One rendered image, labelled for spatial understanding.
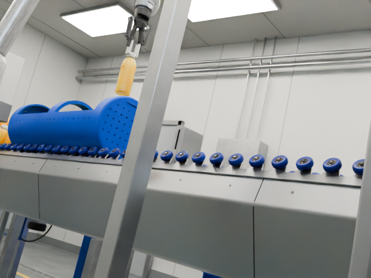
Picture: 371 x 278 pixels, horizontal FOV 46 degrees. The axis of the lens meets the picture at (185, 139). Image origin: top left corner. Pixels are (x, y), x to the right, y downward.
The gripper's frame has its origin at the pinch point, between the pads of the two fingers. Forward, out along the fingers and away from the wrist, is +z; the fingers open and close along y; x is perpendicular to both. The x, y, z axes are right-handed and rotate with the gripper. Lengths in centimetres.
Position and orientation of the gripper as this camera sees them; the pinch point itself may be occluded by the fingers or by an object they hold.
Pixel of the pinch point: (132, 49)
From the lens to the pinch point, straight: 211.6
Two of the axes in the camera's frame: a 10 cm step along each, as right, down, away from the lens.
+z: -2.2, 9.6, -1.9
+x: -7.0, -0.2, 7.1
